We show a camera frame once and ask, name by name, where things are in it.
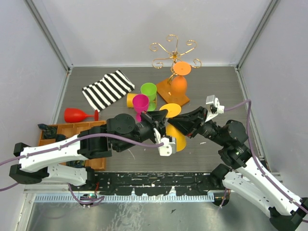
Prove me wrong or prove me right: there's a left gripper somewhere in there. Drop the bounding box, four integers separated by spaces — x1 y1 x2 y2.
117 109 168 153

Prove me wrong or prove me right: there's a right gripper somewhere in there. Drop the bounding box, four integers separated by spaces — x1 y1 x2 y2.
167 105 227 146

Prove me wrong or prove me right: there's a yellow-orange plastic wine glass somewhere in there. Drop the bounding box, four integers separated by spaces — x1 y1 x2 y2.
159 103 187 152

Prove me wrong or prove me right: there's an orange plastic wine glass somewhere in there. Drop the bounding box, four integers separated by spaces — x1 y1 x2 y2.
170 61 192 97

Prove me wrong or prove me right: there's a gold wire wine glass rack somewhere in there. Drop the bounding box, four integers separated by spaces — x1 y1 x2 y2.
149 34 202 106

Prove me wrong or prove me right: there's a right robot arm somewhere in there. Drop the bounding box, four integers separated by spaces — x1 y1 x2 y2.
169 106 308 231

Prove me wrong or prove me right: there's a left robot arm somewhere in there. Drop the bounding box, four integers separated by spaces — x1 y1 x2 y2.
9 109 175 191

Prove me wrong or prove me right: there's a magenta plastic wine glass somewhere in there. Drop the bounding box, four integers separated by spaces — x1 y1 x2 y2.
132 94 149 122

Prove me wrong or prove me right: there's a green plastic wine glass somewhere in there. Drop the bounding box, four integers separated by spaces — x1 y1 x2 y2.
141 82 157 111

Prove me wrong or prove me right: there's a yellow plastic wine glass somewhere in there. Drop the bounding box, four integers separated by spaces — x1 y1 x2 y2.
126 93 137 108

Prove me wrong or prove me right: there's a red plastic wine glass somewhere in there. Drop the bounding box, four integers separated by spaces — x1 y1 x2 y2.
64 108 99 123

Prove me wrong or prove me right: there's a black white striped cloth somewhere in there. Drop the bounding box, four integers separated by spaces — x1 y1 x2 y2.
82 69 135 112

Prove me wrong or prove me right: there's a wooden compartment tray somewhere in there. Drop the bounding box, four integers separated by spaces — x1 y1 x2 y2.
38 121 106 171

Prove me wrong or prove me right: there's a rolled blue-yellow tie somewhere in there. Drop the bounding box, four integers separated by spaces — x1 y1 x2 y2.
66 160 86 168

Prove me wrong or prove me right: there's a rolled dark orange-floral tie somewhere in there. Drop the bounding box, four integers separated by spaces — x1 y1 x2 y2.
38 124 57 139

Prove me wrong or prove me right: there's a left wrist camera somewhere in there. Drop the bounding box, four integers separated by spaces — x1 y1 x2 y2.
154 129 177 156

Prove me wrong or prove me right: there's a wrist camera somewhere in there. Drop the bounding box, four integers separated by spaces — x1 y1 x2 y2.
205 95 225 122
154 129 177 156

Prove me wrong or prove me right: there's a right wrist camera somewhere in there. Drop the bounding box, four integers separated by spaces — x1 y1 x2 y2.
205 95 225 122

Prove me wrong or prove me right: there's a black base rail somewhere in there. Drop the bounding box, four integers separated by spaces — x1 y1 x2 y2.
68 171 239 197

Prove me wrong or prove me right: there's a white slotted cable duct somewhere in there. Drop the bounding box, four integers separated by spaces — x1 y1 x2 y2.
34 193 215 203

